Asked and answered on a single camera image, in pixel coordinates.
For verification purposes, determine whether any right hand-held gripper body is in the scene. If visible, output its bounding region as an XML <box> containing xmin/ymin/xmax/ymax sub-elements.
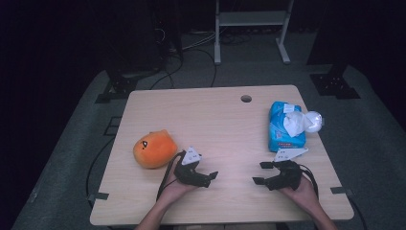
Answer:
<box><xmin>264</xmin><ymin>147</ymin><xmax>309</xmax><ymax>192</ymax></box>

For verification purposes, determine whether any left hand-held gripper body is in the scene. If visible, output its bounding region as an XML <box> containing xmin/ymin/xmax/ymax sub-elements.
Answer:
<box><xmin>173</xmin><ymin>146</ymin><xmax>212</xmax><ymax>189</ymax></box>

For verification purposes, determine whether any blue wet wipes pack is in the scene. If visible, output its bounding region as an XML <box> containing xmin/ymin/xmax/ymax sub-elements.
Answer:
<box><xmin>267</xmin><ymin>101</ymin><xmax>307</xmax><ymax>153</ymax></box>

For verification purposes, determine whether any orange plush toy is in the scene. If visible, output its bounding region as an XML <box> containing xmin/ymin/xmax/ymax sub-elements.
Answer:
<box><xmin>132</xmin><ymin>128</ymin><xmax>179</xmax><ymax>170</ymax></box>

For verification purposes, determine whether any white wet wipe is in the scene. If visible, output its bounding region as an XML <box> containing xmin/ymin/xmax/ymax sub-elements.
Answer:
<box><xmin>282</xmin><ymin>110</ymin><xmax>315</xmax><ymax>138</ymax></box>

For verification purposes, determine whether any person's left hand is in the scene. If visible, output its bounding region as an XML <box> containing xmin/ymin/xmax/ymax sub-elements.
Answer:
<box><xmin>157</xmin><ymin>166</ymin><xmax>198</xmax><ymax>209</ymax></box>

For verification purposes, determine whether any person's right hand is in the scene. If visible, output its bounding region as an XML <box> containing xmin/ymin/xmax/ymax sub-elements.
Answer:
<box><xmin>281</xmin><ymin>177</ymin><xmax>320</xmax><ymax>210</ymax></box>

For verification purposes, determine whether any black tape strip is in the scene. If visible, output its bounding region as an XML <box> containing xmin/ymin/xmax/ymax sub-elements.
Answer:
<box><xmin>329</xmin><ymin>186</ymin><xmax>354</xmax><ymax>196</ymax></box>
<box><xmin>87</xmin><ymin>192</ymin><xmax>110</xmax><ymax>202</ymax></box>

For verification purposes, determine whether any black floor plate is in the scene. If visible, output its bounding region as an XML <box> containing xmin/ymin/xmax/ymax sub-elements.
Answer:
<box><xmin>103</xmin><ymin>116</ymin><xmax>123</xmax><ymax>137</ymax></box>

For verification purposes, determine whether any black stand base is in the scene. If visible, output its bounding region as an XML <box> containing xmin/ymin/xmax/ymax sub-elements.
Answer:
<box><xmin>309</xmin><ymin>63</ymin><xmax>362</xmax><ymax>100</ymax></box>
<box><xmin>95</xmin><ymin>68</ymin><xmax>161</xmax><ymax>104</ymax></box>

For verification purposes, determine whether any white metal stand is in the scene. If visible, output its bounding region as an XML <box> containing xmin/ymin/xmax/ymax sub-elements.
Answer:
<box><xmin>214</xmin><ymin>0</ymin><xmax>295</xmax><ymax>66</ymax></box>

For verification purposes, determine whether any left hand-held gripper cable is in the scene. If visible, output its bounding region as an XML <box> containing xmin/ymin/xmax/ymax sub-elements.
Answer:
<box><xmin>156</xmin><ymin>150</ymin><xmax>187</xmax><ymax>201</ymax></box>

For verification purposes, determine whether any hand-held gripper cable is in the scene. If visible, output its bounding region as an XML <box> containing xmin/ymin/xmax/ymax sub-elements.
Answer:
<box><xmin>298</xmin><ymin>163</ymin><xmax>320</xmax><ymax>196</ymax></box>
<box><xmin>156</xmin><ymin>150</ymin><xmax>187</xmax><ymax>201</ymax></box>

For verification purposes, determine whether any right hand-held gripper cable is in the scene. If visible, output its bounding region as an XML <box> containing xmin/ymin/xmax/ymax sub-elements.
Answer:
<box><xmin>298</xmin><ymin>163</ymin><xmax>320</xmax><ymax>196</ymax></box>

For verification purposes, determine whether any black floor cable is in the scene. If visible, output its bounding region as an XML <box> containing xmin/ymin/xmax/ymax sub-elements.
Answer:
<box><xmin>349</xmin><ymin>195</ymin><xmax>368</xmax><ymax>230</ymax></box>
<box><xmin>149</xmin><ymin>47</ymin><xmax>186</xmax><ymax>90</ymax></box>
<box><xmin>85</xmin><ymin>137</ymin><xmax>116</xmax><ymax>205</ymax></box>
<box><xmin>191</xmin><ymin>47</ymin><xmax>218</xmax><ymax>88</ymax></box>

